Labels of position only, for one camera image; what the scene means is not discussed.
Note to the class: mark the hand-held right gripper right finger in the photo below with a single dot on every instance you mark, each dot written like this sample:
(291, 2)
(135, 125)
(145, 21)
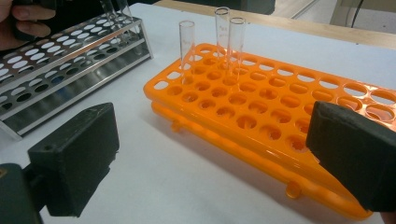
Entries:
(355, 155)

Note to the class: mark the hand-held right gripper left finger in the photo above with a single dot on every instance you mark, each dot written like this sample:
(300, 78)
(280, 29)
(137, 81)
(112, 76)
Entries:
(74, 161)

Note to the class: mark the clear glass test tube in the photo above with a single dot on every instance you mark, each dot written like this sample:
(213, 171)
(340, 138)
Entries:
(237, 40)
(186, 40)
(109, 7)
(125, 12)
(222, 31)

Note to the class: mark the metal test tube rack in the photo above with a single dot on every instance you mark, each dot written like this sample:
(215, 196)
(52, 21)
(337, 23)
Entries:
(62, 93)

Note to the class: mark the orange plastic test tube rack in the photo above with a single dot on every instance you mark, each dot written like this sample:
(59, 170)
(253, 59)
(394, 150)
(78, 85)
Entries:
(249, 124)

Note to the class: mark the white table board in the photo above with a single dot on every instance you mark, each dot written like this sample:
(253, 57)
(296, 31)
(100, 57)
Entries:
(186, 186)

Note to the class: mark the wooden table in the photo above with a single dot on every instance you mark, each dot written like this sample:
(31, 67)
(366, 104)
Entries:
(311, 29)

